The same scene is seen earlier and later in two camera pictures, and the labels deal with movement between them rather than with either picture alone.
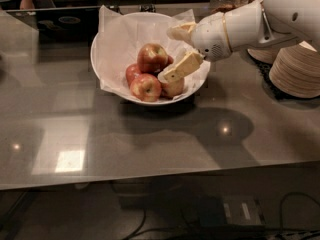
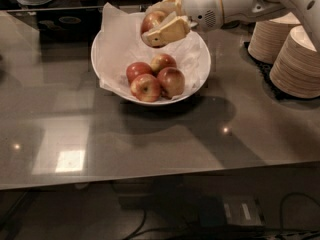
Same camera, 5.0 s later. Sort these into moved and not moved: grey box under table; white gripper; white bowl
Moved: white gripper
Not moved: grey box under table; white bowl
